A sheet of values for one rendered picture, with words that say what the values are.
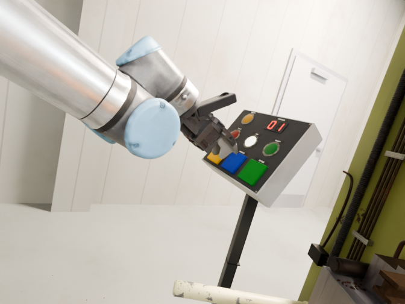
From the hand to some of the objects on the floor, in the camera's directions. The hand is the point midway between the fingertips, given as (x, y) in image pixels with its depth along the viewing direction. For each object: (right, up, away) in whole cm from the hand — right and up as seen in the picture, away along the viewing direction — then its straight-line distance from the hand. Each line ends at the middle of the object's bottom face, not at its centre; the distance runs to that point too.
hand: (235, 148), depth 66 cm
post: (-13, -102, +38) cm, 110 cm away
